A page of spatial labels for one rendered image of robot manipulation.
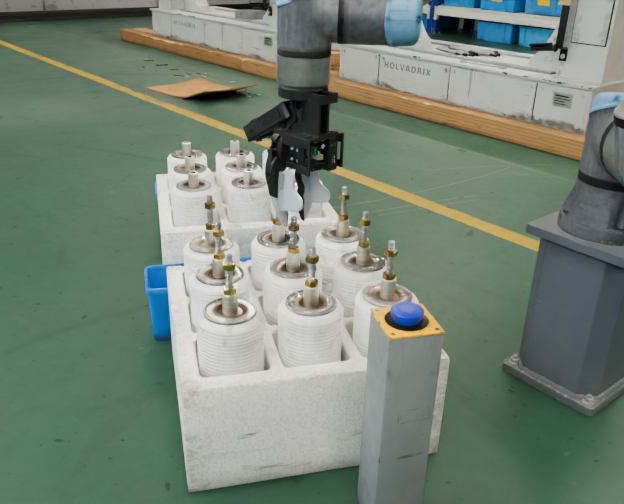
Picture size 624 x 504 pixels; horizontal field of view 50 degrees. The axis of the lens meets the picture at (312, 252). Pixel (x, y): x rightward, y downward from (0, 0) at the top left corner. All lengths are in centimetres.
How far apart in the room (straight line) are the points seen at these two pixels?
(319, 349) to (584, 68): 214
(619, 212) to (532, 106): 181
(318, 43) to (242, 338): 41
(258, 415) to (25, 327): 67
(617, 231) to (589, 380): 27
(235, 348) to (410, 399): 25
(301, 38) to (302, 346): 42
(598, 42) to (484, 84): 50
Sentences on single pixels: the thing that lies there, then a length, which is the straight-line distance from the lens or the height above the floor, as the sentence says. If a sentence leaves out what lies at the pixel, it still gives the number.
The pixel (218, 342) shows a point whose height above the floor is 23.
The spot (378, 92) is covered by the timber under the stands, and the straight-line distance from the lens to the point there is 340.
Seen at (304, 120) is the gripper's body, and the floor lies 50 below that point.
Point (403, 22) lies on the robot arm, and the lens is 92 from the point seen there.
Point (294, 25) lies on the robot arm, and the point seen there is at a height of 63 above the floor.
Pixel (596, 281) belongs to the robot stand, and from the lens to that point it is 118.
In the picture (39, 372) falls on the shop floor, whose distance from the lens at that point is 134.
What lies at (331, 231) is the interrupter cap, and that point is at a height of 25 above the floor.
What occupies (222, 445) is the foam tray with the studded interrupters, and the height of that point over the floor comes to 8.
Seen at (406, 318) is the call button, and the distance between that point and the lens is 80.
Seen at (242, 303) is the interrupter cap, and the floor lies 25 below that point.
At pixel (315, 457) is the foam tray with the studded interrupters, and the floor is 3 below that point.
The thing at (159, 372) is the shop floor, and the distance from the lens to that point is 128.
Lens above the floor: 72
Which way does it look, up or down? 25 degrees down
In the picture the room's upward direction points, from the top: 2 degrees clockwise
